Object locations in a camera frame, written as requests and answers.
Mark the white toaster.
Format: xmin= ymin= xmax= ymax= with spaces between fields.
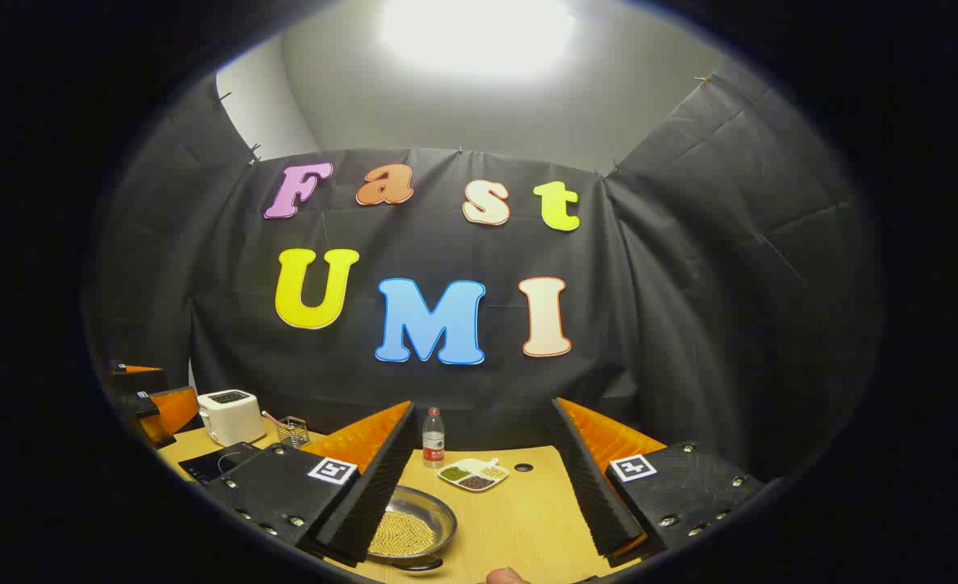
xmin=197 ymin=389 xmax=267 ymax=447

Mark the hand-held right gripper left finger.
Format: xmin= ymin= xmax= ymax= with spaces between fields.
xmin=201 ymin=399 xmax=419 ymax=567

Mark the black induction cooktop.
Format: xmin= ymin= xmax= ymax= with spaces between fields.
xmin=178 ymin=442 xmax=264 ymax=486

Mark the white divided dish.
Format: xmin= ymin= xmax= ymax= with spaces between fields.
xmin=436 ymin=457 xmax=510 ymax=492

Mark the clear plastic water bottle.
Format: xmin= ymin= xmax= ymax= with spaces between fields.
xmin=422 ymin=407 xmax=445 ymax=469

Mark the wire mesh basket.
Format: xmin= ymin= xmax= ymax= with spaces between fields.
xmin=274 ymin=416 xmax=311 ymax=449

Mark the pile of yellow soybeans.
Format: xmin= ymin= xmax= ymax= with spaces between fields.
xmin=369 ymin=509 xmax=437 ymax=558

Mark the steel pot with black handle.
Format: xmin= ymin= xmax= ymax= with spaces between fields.
xmin=365 ymin=485 xmax=458 ymax=573

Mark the ceiling light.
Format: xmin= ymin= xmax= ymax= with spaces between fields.
xmin=377 ymin=0 xmax=577 ymax=78

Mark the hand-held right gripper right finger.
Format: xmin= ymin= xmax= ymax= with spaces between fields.
xmin=545 ymin=396 xmax=767 ymax=569

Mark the black backdrop cloth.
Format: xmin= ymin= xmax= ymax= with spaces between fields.
xmin=81 ymin=57 xmax=885 ymax=487

